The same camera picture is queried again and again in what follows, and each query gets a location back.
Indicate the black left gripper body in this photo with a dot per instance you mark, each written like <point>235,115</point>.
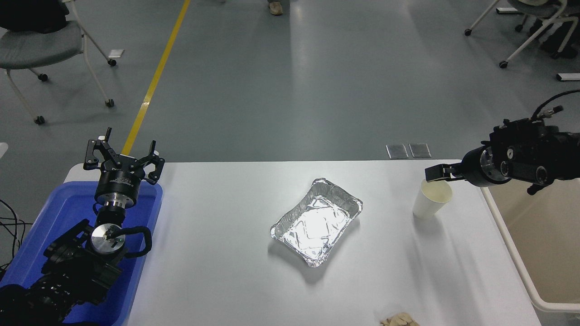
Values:
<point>118,181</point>

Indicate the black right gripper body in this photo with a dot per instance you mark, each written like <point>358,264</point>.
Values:
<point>472,168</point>

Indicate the white paper cup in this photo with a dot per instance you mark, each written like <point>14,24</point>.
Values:
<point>428,201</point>

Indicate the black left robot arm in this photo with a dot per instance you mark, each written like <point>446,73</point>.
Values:
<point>68,271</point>

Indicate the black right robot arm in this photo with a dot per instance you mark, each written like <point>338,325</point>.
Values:
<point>530,154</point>

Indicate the metal floor plate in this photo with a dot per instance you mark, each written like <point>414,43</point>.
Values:
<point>397,151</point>
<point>419,151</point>

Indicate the blue plastic tray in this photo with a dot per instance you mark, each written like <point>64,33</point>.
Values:
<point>54,213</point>

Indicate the large pale plastic bin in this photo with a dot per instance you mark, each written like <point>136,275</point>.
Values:
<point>543,240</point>

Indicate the white rounded object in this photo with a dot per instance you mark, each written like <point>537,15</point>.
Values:
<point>2,149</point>

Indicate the grey wheeled chair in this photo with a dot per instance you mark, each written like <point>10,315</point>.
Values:
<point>41,50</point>

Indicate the silver foil tray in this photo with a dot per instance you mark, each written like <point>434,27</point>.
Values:
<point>315,224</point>

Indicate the white metal bar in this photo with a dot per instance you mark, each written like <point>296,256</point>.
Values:
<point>505,10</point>
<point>568,77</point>

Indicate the white-framed wheeled chair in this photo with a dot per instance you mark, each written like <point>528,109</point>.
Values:
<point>530,40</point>

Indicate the crumpled tan paper ball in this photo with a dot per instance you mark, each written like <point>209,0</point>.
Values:
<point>398,320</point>

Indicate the person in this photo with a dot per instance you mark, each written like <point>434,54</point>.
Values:
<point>562,43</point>
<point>275,7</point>

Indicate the black bag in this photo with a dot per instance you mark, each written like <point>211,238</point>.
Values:
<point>31,16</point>

